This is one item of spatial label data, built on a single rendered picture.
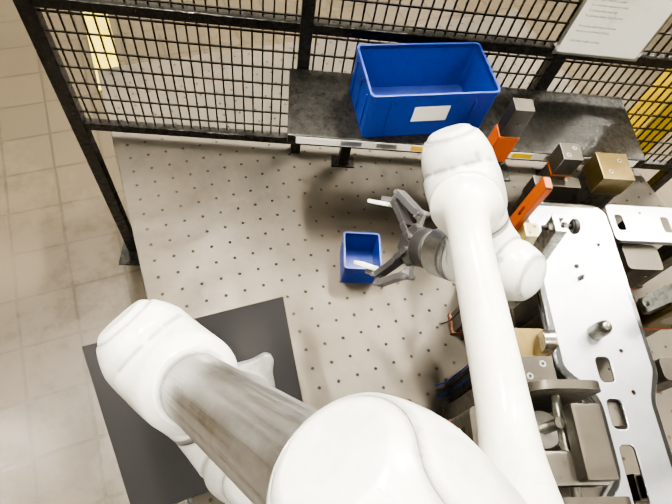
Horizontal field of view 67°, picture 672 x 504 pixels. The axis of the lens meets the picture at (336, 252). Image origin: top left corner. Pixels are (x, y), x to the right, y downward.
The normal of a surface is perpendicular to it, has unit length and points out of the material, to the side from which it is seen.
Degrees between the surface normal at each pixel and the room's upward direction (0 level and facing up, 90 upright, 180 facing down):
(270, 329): 42
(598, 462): 0
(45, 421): 0
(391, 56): 90
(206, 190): 0
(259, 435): 55
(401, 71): 90
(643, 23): 90
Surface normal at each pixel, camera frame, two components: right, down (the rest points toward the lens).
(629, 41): 0.02, 0.88
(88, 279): 0.13, -0.48
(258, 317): 0.31, 0.21
